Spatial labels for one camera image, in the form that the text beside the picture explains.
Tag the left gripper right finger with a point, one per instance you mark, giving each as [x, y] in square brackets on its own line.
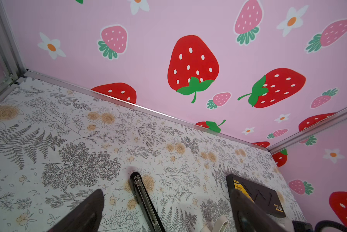
[248, 217]

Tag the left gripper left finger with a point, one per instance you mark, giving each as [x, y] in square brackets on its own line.
[86, 217]

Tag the black stapler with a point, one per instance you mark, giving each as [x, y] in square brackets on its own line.
[143, 199]

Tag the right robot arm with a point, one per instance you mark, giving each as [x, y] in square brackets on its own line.
[299, 226]

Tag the black staple box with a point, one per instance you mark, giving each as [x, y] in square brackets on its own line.
[265, 198]

